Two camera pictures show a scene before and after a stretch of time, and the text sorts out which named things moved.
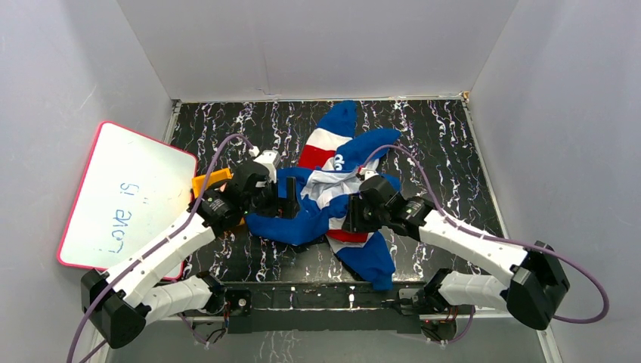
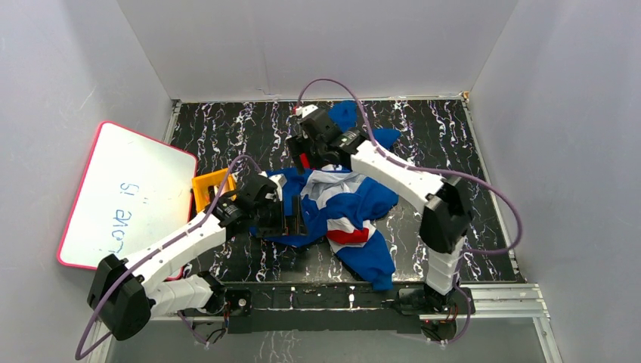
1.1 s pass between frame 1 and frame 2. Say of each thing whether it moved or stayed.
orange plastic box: stayed
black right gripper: moved
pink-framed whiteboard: stayed
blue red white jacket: stayed
